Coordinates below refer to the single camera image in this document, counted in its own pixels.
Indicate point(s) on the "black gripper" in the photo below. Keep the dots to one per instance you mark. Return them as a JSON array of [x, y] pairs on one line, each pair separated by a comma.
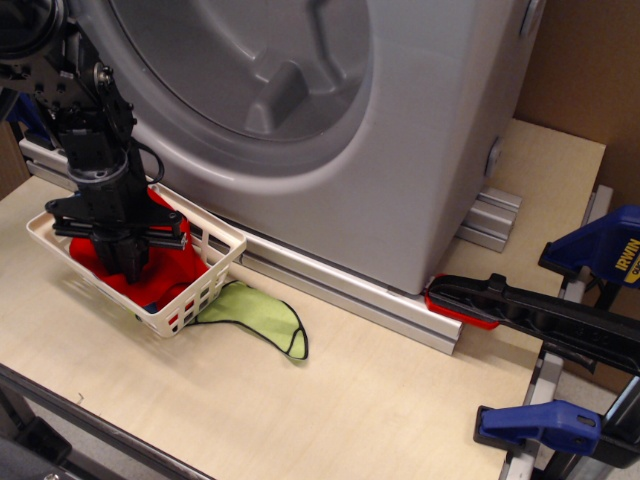
[[113, 209]]

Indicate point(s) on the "red felt cloth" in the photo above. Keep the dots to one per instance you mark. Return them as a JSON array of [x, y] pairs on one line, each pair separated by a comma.
[[181, 315], [167, 273]]

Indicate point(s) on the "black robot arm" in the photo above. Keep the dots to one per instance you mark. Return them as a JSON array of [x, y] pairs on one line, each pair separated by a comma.
[[45, 54]]

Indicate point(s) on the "grey toy washing machine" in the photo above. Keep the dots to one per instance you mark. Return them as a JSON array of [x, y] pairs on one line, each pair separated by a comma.
[[356, 132]]

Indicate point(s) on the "light blue felt cloth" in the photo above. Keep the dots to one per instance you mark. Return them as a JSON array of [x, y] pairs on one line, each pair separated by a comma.
[[153, 307]]

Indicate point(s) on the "red felt cloth in basket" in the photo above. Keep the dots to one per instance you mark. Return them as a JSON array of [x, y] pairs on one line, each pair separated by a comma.
[[181, 315]]

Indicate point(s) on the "white plastic basket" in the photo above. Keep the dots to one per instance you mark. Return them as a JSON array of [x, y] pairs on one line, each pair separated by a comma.
[[217, 244]]

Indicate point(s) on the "green felt sock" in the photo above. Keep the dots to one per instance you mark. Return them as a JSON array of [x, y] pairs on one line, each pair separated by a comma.
[[271, 319]]

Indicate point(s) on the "short aluminium profile block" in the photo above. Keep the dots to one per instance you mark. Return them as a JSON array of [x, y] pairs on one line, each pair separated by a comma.
[[490, 220]]

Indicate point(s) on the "blue clamp lower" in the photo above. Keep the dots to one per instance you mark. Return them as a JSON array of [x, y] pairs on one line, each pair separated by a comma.
[[559, 425]]

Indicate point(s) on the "black red bar clamp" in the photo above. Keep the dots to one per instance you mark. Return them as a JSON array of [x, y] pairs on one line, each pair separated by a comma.
[[573, 331]]

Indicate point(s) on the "blue Irwin clamp upper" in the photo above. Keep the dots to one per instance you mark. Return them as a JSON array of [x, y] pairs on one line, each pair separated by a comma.
[[608, 246]]

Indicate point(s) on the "black metal table frame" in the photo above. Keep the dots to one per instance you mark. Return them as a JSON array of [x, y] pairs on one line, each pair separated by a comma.
[[45, 436]]

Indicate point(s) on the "aluminium rail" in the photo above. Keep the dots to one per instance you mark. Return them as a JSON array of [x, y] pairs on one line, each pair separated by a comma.
[[402, 313]]

